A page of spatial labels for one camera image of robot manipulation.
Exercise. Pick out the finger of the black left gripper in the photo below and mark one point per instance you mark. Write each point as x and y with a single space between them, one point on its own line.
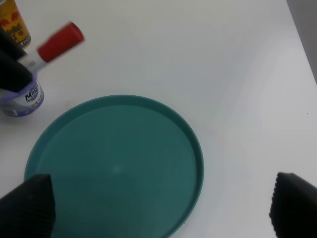
13 76

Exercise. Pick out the teal round plate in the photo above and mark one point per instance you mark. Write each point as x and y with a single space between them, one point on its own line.
122 166

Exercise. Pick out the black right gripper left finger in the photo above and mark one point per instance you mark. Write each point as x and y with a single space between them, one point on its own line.
28 211

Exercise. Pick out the purple lidded round container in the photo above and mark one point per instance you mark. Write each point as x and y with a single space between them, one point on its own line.
19 104

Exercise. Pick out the yellow drink can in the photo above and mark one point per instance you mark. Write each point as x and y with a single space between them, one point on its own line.
13 24

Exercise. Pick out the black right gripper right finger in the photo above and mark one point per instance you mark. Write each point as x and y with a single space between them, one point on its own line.
293 211

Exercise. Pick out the red white marker pen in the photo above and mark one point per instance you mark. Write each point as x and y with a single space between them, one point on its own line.
60 42

